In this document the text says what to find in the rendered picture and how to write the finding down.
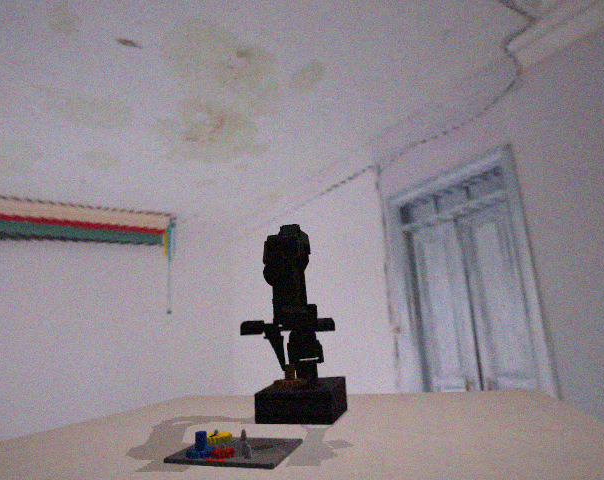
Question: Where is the yellow gear with black stripe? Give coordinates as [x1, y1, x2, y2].
[207, 431, 232, 444]

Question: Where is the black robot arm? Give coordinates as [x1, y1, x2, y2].
[263, 224, 324, 390]

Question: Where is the blue gear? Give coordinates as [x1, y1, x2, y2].
[186, 431, 216, 459]

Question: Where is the red gear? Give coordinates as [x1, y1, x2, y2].
[211, 448, 234, 459]

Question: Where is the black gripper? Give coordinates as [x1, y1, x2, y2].
[240, 291, 335, 371]

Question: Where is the brown gear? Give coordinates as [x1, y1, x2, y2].
[273, 364, 307, 388]

